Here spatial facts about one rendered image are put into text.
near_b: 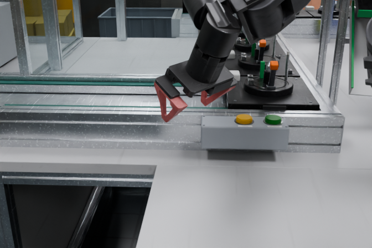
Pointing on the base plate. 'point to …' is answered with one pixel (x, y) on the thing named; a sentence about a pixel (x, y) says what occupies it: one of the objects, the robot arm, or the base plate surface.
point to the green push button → (273, 119)
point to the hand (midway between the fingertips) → (185, 108)
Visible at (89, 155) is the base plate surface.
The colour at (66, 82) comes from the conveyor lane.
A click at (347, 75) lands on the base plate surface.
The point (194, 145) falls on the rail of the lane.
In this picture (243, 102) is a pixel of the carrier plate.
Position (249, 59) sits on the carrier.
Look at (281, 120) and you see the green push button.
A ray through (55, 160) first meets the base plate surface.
